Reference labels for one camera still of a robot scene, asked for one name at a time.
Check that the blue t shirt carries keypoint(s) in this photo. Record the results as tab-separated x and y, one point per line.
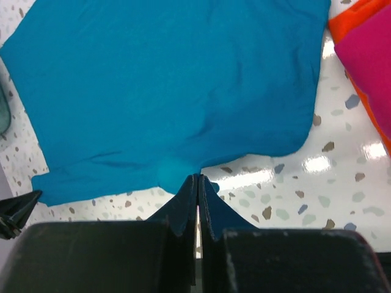
129	95

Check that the folded magenta t shirt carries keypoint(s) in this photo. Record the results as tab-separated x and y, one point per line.
365	54

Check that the teal plastic laundry basket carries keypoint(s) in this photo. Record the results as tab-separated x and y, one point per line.
6	113

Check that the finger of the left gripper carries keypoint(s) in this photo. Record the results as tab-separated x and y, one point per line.
15	213

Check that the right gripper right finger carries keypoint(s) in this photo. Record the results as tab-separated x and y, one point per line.
239	257

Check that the folded orange t shirt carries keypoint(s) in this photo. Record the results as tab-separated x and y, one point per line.
343	17

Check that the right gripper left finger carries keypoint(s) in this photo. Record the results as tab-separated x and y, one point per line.
152	255

